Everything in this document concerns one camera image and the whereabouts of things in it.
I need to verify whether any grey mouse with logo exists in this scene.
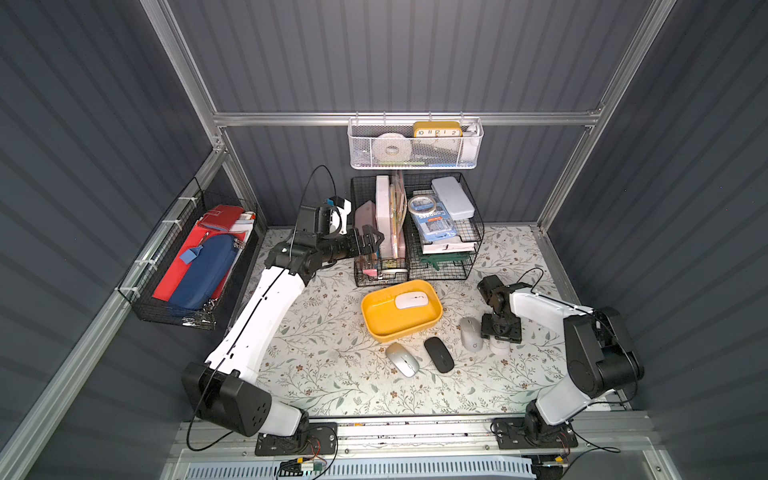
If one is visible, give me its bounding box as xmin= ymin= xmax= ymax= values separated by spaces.
xmin=459 ymin=317 xmax=484 ymax=353

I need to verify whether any black mouse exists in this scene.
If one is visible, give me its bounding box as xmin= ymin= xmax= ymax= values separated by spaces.
xmin=424 ymin=336 xmax=455 ymax=374

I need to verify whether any white mouse with orange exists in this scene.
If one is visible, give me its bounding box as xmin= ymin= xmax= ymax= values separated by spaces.
xmin=395 ymin=291 xmax=429 ymax=310

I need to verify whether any yellow storage box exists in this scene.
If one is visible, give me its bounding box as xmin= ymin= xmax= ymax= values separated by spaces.
xmin=361 ymin=280 xmax=444 ymax=343

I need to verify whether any silver grey mouse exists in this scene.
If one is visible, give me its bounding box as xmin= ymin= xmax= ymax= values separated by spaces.
xmin=385 ymin=342 xmax=420 ymax=378

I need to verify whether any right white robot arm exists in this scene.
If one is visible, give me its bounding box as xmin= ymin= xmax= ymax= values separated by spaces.
xmin=477 ymin=275 xmax=644 ymax=439

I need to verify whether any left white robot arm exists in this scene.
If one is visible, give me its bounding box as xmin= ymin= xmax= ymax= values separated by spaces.
xmin=182 ymin=225 xmax=384 ymax=437

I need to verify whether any white upright box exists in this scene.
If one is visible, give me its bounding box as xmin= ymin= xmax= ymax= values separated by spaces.
xmin=375 ymin=175 xmax=394 ymax=259

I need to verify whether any light blue pencil box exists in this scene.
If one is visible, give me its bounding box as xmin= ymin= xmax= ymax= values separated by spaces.
xmin=431 ymin=177 xmax=475 ymax=221

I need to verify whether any pink case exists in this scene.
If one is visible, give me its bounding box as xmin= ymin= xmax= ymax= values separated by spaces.
xmin=354 ymin=201 xmax=377 ymax=235

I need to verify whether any red folder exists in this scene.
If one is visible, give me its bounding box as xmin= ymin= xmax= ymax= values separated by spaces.
xmin=152 ymin=204 xmax=255 ymax=304

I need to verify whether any clear tape roll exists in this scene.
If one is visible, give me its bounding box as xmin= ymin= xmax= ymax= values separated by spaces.
xmin=408 ymin=195 xmax=437 ymax=217

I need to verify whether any blue pencil case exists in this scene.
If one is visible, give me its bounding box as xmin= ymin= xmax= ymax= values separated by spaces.
xmin=167 ymin=234 xmax=239 ymax=317

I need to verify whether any blue calculator package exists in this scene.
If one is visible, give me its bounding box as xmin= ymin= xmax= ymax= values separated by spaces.
xmin=412 ymin=202 xmax=458 ymax=243

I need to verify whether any white mesh hanging basket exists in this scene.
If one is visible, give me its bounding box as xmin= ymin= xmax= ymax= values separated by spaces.
xmin=347 ymin=115 xmax=485 ymax=170

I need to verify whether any white tape roll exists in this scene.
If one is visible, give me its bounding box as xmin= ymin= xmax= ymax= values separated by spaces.
xmin=371 ymin=132 xmax=413 ymax=163

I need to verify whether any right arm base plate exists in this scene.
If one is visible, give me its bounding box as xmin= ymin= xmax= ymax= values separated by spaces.
xmin=490 ymin=417 xmax=579 ymax=451

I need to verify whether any black wire desk organizer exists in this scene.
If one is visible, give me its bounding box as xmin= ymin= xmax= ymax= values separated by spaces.
xmin=350 ymin=172 xmax=485 ymax=287

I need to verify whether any black wire side basket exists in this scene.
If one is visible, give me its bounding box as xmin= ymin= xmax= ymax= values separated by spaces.
xmin=118 ymin=181 xmax=261 ymax=330

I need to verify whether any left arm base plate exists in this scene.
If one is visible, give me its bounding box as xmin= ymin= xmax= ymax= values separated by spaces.
xmin=254 ymin=422 xmax=339 ymax=457

